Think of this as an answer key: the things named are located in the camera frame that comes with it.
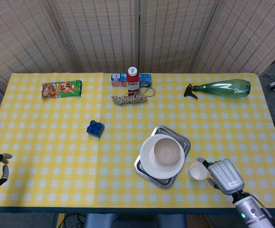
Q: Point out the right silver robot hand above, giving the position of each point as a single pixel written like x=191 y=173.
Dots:
x=225 y=175

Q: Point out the white paper cup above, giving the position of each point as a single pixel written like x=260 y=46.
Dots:
x=198 y=171

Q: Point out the beige bowl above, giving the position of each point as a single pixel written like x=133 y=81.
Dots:
x=167 y=151

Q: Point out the silver metal tray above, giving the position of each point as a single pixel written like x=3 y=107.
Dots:
x=162 y=157

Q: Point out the white round plate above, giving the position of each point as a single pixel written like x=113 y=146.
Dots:
x=162 y=156

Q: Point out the yellow checkered tablecloth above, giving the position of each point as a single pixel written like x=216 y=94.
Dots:
x=56 y=147

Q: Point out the green spray bottle black nozzle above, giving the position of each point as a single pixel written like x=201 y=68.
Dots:
x=222 y=88

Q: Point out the blue chair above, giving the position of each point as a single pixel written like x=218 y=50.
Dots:
x=135 y=221

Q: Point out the green orange snack bag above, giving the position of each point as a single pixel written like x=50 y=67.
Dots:
x=61 y=88

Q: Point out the blue toy building block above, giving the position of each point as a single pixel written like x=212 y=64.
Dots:
x=95 y=128

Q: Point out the blue pink carton box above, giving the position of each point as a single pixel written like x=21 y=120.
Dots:
x=146 y=79

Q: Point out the red juice bottle white cap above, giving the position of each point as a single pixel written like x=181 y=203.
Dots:
x=133 y=80

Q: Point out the woven folding screen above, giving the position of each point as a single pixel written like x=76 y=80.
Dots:
x=137 y=35

